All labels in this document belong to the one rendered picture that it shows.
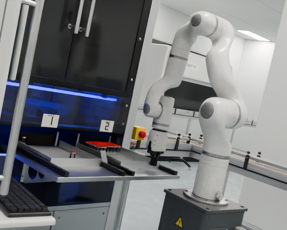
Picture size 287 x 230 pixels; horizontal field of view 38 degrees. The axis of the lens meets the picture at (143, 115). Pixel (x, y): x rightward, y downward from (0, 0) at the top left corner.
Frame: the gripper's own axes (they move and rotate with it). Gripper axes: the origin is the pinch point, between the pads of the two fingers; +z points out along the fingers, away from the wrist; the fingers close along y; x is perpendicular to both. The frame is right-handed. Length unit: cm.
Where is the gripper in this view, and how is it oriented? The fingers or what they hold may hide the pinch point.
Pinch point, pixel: (153, 161)
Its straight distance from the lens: 198.0
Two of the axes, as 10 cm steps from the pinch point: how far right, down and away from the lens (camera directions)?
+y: -7.0, -0.9, -7.1
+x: 6.9, 1.7, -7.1
